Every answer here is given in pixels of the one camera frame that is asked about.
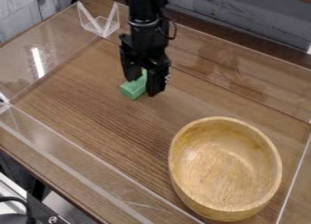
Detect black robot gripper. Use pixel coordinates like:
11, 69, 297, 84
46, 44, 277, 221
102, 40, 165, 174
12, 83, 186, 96
119, 19, 171, 97

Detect green rectangular block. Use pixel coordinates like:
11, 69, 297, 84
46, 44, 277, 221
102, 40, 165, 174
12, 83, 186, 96
121, 70, 147, 100

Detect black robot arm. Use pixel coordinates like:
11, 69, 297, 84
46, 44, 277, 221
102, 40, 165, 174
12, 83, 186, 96
119, 0, 171, 97

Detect brown wooden bowl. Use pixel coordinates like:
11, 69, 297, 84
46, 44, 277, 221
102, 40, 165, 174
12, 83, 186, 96
169, 117, 283, 222

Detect clear acrylic corner bracket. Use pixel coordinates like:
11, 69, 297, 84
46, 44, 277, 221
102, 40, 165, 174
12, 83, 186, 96
77, 2, 121, 38

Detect black cable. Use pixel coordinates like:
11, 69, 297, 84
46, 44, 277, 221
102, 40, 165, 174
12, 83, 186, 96
0, 195, 34, 224

